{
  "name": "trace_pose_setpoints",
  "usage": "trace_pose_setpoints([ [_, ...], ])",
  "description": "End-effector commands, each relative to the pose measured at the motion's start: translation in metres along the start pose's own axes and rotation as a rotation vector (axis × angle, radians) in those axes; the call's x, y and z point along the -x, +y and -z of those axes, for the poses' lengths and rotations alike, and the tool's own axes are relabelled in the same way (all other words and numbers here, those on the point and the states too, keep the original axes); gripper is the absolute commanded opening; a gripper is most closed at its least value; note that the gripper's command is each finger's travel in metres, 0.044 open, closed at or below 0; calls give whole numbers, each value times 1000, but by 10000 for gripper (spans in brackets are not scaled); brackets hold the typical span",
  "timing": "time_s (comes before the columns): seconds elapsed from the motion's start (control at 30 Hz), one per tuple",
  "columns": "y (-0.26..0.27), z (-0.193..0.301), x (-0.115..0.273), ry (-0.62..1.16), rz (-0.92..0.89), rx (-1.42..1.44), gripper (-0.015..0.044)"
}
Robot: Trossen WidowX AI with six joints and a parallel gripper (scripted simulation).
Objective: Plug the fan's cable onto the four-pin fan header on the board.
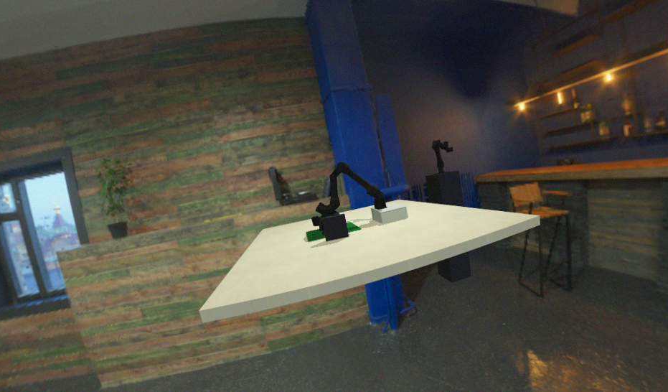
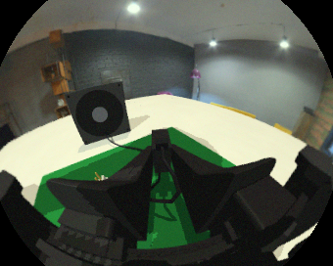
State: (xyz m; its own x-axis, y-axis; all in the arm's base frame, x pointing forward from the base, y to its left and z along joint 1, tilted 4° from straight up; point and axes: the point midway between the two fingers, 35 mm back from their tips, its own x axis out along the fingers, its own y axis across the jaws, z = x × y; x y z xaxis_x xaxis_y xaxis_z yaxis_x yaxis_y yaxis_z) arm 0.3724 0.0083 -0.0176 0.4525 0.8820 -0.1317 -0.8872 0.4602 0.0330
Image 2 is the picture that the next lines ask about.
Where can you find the green circuit board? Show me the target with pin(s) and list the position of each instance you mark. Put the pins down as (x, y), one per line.
(169, 224)

